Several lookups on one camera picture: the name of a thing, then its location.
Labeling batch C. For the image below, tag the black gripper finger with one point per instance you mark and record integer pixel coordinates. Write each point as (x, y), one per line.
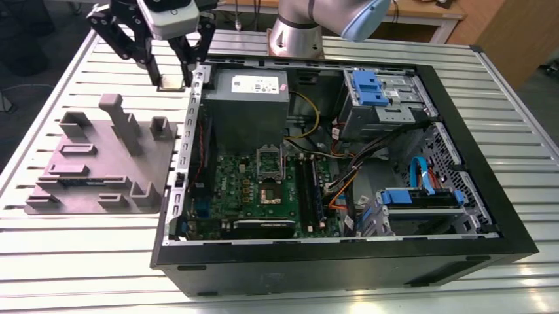
(206, 32)
(118, 32)

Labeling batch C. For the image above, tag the CPU with silver top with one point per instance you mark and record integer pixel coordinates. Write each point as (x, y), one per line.
(171, 83)

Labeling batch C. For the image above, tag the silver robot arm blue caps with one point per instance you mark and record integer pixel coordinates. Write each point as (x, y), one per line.
(293, 39)

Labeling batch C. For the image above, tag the grey power supply unit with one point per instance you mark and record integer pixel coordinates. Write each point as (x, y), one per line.
(245, 114)

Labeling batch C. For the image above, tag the grey parts rack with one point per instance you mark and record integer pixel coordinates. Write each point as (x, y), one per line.
(110, 163)

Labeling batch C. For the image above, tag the blue drive latch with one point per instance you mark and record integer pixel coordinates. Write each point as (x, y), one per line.
(369, 88)

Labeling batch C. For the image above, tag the RAM stick on rack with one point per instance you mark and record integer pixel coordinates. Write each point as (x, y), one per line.
(83, 182)

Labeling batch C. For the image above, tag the metal drive cage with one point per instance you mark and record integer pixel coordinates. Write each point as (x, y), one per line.
(393, 114)

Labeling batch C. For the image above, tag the green motherboard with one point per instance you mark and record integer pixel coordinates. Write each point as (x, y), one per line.
(231, 196)

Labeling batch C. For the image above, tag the installed RAM stick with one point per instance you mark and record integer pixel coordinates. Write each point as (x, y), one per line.
(318, 186)

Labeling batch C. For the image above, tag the black RAM slot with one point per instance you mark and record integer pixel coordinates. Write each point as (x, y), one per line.
(305, 193)

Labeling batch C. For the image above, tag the blue board connector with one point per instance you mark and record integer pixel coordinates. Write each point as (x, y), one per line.
(205, 209)

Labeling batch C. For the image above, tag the black graphics card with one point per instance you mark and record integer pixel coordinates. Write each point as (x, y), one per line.
(262, 229)

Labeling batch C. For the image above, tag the hard disk in blue carrier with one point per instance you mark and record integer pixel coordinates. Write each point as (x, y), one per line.
(400, 198)

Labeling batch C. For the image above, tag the brown wooden cabinet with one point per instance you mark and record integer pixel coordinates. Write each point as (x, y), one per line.
(516, 32)

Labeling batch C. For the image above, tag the black PC case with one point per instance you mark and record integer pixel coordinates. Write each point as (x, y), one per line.
(306, 271)

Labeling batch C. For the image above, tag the metal disk bay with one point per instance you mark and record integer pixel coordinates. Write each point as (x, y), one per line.
(437, 214)

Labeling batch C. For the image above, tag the wooden desk white frame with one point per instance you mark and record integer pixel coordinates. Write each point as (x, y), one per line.
(437, 13)

